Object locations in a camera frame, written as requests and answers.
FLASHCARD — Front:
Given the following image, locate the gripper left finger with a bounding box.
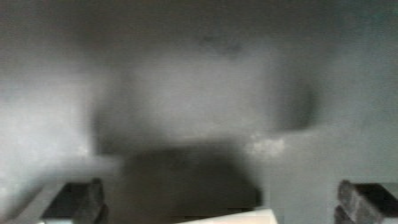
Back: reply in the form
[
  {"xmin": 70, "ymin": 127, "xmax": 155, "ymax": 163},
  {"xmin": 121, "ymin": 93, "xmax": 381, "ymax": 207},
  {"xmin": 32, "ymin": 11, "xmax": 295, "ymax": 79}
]
[{"xmin": 41, "ymin": 178, "xmax": 109, "ymax": 224}]

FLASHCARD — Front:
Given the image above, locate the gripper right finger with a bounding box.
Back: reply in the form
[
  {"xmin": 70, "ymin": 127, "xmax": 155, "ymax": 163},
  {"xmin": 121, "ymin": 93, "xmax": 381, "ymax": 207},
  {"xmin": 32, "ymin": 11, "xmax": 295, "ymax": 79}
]
[{"xmin": 334, "ymin": 180, "xmax": 398, "ymax": 224}]

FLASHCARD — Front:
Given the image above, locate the white front drawer tray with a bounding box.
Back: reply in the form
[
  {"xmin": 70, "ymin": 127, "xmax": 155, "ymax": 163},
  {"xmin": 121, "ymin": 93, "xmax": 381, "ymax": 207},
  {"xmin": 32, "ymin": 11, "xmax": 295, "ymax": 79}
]
[{"xmin": 178, "ymin": 209, "xmax": 279, "ymax": 224}]

